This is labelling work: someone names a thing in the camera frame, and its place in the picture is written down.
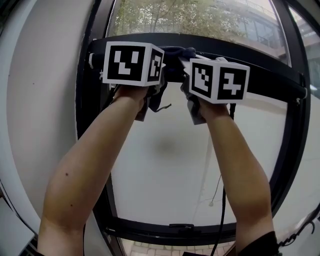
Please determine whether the thin white cord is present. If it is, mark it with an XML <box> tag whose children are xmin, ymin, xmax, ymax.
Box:
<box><xmin>208</xmin><ymin>174</ymin><xmax>223</xmax><ymax>208</ymax></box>

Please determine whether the dark navy cloth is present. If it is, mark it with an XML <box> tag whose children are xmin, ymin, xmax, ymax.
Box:
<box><xmin>146</xmin><ymin>46</ymin><xmax>199</xmax><ymax>113</ymax></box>

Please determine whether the green tree outside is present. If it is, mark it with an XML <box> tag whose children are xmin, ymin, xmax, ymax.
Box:
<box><xmin>109</xmin><ymin>0</ymin><xmax>251</xmax><ymax>44</ymax></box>

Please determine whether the person's right forearm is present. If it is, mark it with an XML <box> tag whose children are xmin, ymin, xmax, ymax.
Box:
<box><xmin>197</xmin><ymin>99</ymin><xmax>276</xmax><ymax>254</ymax></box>

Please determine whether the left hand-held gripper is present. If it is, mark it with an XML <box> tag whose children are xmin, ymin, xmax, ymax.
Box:
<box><xmin>99</xmin><ymin>41</ymin><xmax>167</xmax><ymax>123</ymax></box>

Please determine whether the black window frame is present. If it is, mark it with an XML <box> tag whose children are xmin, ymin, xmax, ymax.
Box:
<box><xmin>74</xmin><ymin>0</ymin><xmax>320</xmax><ymax>256</ymax></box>

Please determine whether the person's black sleeve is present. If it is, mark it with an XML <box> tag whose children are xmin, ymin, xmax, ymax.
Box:
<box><xmin>236</xmin><ymin>230</ymin><xmax>283</xmax><ymax>256</ymax></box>

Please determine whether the black chain with hook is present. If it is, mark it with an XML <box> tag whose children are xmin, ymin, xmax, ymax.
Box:
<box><xmin>276</xmin><ymin>216</ymin><xmax>317</xmax><ymax>249</ymax></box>

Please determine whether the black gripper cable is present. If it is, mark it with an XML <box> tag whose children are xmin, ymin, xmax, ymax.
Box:
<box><xmin>211</xmin><ymin>102</ymin><xmax>237</xmax><ymax>256</ymax></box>

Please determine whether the grey building outside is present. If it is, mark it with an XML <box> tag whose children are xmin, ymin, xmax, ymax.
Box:
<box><xmin>217</xmin><ymin>0</ymin><xmax>320</xmax><ymax>66</ymax></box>

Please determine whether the person's left forearm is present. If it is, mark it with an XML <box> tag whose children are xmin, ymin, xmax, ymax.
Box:
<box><xmin>36</xmin><ymin>86</ymin><xmax>148</xmax><ymax>256</ymax></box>

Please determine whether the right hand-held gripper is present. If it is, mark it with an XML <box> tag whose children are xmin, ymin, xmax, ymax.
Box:
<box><xmin>177</xmin><ymin>56</ymin><xmax>251</xmax><ymax>126</ymax></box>

